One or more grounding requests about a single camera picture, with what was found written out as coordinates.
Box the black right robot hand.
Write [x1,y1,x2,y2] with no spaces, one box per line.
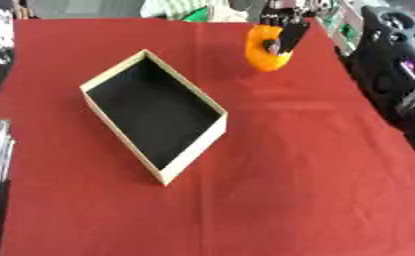
[256,0,319,56]

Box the orange toy fruit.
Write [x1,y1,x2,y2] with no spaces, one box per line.
[243,23,295,73]

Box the tan cardboard box black inside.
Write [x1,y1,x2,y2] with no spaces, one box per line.
[77,48,230,187]

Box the green and white fabric bundle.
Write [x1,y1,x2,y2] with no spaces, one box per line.
[138,0,251,23]

